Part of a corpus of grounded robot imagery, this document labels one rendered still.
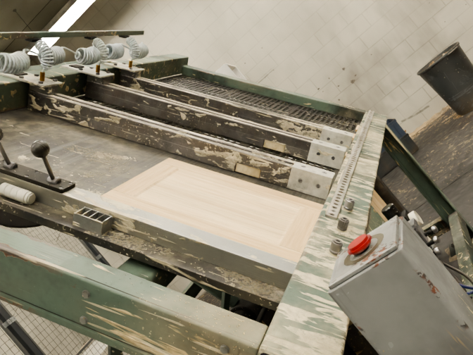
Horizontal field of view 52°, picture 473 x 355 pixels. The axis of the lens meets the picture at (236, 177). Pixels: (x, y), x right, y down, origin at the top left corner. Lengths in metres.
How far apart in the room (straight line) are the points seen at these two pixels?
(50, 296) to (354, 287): 0.51
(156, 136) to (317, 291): 0.86
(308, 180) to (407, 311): 0.84
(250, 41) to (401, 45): 1.92
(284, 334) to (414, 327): 0.21
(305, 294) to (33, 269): 0.47
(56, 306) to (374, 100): 5.92
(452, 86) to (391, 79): 1.20
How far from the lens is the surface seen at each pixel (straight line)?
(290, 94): 2.78
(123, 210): 1.07
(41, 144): 1.07
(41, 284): 0.90
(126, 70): 2.27
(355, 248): 0.69
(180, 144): 1.55
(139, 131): 1.61
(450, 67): 5.53
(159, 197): 1.21
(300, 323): 0.82
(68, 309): 0.89
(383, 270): 0.65
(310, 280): 0.94
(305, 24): 6.58
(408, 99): 6.61
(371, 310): 0.68
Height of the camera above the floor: 1.13
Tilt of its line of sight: 1 degrees down
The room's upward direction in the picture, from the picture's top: 40 degrees counter-clockwise
